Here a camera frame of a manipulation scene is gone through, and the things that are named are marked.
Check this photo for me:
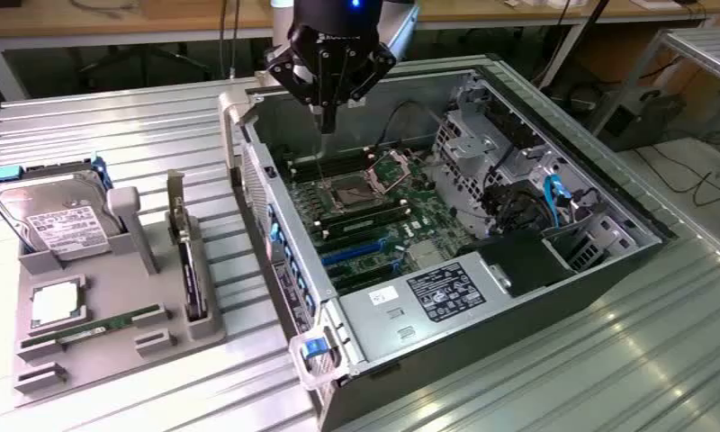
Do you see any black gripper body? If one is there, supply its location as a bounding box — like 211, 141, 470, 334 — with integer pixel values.
289, 0, 386, 108

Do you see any graphics card with metal bracket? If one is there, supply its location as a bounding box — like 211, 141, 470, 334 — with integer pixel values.
166, 169, 211, 323

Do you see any grey metal drive cage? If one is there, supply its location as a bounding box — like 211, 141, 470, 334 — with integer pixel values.
430, 76, 555, 226

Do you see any metal socket cover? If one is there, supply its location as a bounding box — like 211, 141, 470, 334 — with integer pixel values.
366, 150, 426, 193

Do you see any CPU socket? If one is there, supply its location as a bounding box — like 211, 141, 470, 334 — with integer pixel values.
331, 176, 379, 207

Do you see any green motherboard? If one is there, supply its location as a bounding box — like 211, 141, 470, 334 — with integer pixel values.
285, 143, 487, 294

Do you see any installed RAM stick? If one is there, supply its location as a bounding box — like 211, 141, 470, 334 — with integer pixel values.
319, 208, 411, 239

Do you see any wooden desk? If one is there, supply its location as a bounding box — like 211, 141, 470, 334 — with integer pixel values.
0, 0, 720, 40

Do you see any blue expansion slot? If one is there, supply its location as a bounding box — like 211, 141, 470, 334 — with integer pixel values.
319, 238, 387, 267

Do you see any black fan shroud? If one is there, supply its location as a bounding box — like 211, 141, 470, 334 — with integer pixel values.
475, 228, 579, 299

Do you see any hard disk with blue carrier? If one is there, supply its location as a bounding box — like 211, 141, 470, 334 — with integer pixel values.
0, 154, 127, 263

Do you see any grey parts rack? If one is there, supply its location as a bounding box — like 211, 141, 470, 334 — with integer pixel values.
11, 184, 227, 397

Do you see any grey power supply unit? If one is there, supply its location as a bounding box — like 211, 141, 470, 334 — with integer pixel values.
335, 249, 513, 366

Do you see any green RAM stick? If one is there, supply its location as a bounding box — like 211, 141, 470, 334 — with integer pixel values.
22, 310, 162, 348

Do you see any silver CPU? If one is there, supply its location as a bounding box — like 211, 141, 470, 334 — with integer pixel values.
30, 283, 84, 329

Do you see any black and grey PC case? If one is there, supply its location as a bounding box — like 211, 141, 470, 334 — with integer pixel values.
218, 52, 680, 420

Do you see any black internal case wire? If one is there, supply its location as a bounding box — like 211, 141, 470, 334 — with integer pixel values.
378, 100, 443, 150

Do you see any grey hanging cable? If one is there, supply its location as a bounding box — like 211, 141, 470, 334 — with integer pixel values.
218, 0, 243, 78

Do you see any black wire bundle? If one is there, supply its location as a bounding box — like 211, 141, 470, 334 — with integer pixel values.
482, 178, 549, 236

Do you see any blue wire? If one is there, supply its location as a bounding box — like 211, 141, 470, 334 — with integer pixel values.
542, 173, 579, 227

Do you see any black box with handle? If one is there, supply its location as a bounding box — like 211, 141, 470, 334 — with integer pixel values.
600, 88, 690, 152

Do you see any metal slat table frame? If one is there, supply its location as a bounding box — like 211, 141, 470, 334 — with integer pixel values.
587, 28, 720, 136

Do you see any black floor cable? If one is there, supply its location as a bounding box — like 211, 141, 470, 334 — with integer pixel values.
636, 129, 720, 209

